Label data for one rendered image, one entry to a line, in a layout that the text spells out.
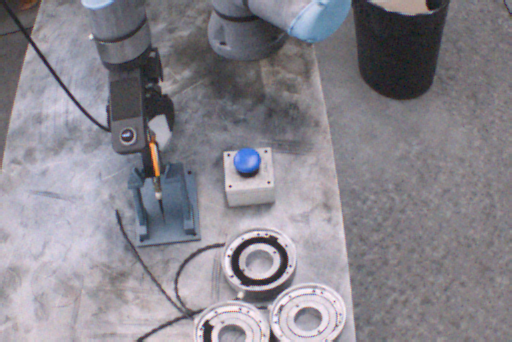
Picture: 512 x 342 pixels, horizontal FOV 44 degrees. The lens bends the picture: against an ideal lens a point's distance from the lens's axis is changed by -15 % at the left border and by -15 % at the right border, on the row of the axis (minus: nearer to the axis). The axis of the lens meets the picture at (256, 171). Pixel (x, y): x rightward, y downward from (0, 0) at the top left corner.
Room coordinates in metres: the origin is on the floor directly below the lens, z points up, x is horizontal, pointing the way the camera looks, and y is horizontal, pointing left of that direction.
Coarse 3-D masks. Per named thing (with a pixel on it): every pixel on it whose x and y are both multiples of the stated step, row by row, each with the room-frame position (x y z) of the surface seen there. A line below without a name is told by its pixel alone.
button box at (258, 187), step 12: (228, 156) 0.65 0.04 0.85; (264, 156) 0.64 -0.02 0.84; (228, 168) 0.63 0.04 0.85; (264, 168) 0.62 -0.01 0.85; (228, 180) 0.61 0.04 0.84; (240, 180) 0.60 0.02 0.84; (252, 180) 0.60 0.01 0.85; (264, 180) 0.60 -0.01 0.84; (228, 192) 0.59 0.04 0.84; (240, 192) 0.59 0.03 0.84; (252, 192) 0.59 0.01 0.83; (264, 192) 0.59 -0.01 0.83; (228, 204) 0.59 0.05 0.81; (240, 204) 0.59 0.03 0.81; (252, 204) 0.59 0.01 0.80
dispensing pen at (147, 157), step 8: (144, 152) 0.61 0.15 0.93; (144, 160) 0.61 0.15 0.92; (152, 160) 0.60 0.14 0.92; (144, 168) 0.60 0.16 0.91; (152, 168) 0.60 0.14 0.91; (144, 176) 0.59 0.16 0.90; (152, 176) 0.59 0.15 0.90; (160, 184) 0.60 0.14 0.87; (160, 192) 0.59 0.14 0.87; (160, 200) 0.58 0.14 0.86
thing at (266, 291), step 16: (240, 240) 0.51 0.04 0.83; (288, 240) 0.50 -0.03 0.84; (224, 256) 0.49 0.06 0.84; (240, 256) 0.49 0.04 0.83; (256, 256) 0.49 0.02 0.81; (272, 256) 0.48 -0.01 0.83; (288, 256) 0.48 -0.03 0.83; (224, 272) 0.46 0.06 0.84; (272, 272) 0.45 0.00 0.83; (240, 288) 0.43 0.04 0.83; (256, 288) 0.43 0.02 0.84; (272, 288) 0.42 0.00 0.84
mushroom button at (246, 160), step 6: (240, 150) 0.64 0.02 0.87; (246, 150) 0.63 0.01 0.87; (252, 150) 0.63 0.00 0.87; (234, 156) 0.63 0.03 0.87; (240, 156) 0.62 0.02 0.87; (246, 156) 0.62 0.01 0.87; (252, 156) 0.62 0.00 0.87; (258, 156) 0.62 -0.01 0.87; (234, 162) 0.62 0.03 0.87; (240, 162) 0.61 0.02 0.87; (246, 162) 0.61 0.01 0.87; (252, 162) 0.61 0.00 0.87; (258, 162) 0.61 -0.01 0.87; (240, 168) 0.61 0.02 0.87; (246, 168) 0.60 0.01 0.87; (252, 168) 0.60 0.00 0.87
